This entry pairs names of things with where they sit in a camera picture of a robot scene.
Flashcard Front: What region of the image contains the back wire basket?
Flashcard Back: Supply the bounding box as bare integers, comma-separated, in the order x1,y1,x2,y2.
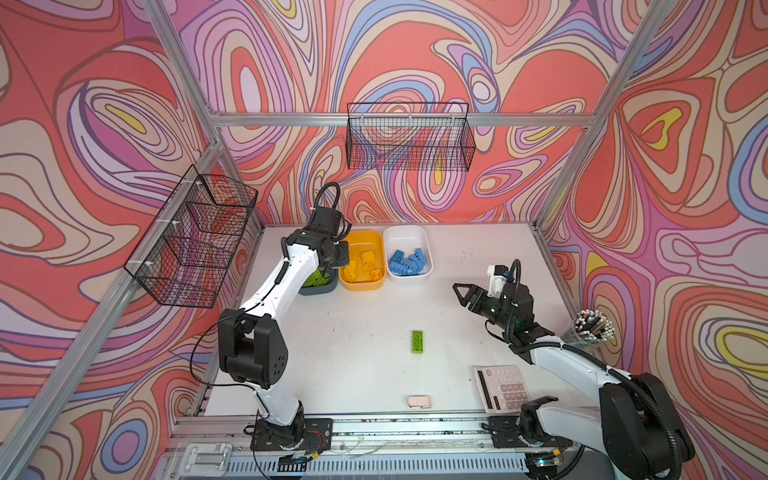
345,100,476,172

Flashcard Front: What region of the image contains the pink calculator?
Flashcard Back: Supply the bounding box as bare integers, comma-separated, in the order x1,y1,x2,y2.
474,365,531,415

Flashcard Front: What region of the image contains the pink eraser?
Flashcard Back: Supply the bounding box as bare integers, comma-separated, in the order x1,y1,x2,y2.
406,395,432,409

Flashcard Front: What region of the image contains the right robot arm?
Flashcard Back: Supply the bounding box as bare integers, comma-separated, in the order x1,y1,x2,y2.
452,260,695,479

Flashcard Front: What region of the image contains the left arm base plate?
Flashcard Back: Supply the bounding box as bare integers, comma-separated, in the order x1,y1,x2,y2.
243,418,333,452

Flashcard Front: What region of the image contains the left wire basket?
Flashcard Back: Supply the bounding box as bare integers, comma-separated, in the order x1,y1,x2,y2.
124,166,258,308

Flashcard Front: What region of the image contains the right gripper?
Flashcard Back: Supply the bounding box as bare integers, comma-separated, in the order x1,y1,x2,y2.
452,282,514,331

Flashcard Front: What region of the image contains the yellow plastic bin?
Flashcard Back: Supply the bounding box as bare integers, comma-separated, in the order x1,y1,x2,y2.
339,230,387,291

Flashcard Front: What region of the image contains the green lego brick bottom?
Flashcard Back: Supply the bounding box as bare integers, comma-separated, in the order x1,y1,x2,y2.
411,330,424,354

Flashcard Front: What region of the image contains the white plastic bin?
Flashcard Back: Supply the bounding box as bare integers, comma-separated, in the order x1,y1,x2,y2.
383,225,433,285

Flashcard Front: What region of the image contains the blue lego brick lone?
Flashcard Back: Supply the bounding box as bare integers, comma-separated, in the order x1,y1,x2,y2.
388,262,409,276

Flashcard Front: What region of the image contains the yellow lego brick long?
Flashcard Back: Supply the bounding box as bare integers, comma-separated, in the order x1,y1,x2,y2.
342,263,358,283

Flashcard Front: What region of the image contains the blue lego brick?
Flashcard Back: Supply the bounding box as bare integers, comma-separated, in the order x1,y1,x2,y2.
403,256,421,273
389,250,404,264
414,248,426,270

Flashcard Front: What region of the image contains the cup of pencils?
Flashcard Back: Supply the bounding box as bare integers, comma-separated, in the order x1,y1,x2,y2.
561,309,616,347

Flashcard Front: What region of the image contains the green lego brick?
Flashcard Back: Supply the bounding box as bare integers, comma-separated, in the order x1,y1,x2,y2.
411,330,424,354
303,269,331,288

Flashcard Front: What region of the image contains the dark teal plastic bin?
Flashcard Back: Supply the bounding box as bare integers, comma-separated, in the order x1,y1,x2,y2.
299,268,338,296

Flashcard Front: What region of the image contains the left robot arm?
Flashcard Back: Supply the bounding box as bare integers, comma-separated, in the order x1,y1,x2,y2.
217,207,351,448

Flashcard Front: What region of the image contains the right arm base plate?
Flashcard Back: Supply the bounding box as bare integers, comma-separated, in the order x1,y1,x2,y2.
481,415,574,450

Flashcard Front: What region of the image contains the wire basket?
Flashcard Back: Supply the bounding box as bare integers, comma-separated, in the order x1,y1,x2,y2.
124,166,258,308
345,100,476,172

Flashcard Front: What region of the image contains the white plastic handle bracket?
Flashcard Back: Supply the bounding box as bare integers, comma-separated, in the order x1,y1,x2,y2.
178,443,233,478

